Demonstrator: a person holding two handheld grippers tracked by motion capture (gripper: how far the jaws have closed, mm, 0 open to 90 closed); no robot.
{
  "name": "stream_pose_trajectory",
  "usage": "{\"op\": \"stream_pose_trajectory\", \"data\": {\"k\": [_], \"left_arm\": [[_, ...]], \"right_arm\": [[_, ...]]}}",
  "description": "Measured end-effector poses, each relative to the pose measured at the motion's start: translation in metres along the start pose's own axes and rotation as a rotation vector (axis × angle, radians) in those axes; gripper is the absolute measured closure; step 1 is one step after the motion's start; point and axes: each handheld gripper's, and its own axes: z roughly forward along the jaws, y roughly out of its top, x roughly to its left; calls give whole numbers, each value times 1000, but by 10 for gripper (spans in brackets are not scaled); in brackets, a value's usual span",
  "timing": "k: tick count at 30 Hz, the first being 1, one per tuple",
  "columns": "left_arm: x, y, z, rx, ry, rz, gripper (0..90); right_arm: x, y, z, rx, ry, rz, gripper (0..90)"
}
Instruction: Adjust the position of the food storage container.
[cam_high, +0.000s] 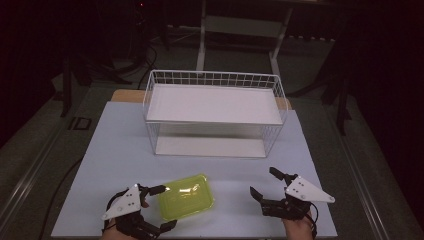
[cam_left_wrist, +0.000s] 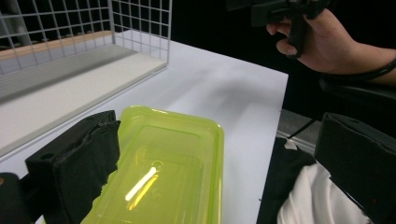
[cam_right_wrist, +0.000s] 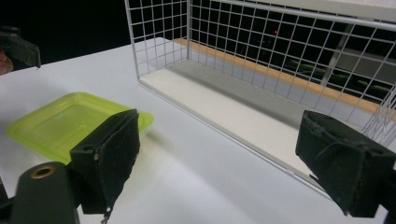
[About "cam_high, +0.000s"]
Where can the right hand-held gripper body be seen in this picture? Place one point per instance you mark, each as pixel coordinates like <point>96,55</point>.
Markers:
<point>301,191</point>

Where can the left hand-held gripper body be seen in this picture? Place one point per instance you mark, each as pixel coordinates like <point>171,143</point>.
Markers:
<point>121,205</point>

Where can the yellow-green plastic tray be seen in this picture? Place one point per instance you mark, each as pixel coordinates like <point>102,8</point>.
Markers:
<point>185,199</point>

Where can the person's left hand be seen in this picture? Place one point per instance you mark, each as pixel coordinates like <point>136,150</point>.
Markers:
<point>113,235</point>

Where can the person's right hand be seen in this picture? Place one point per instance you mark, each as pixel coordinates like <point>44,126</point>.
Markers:
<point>297,230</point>

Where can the pale blue table sheet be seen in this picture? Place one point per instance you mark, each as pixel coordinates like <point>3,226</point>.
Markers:
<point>120,160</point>

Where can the black floor socket plate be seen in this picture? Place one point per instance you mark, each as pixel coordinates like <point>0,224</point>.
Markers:
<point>80,123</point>

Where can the black metal stand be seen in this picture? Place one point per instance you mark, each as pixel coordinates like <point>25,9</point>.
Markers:
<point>341,106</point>
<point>66,90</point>

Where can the white metal table frame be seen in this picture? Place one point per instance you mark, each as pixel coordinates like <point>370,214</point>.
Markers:
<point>241,26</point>

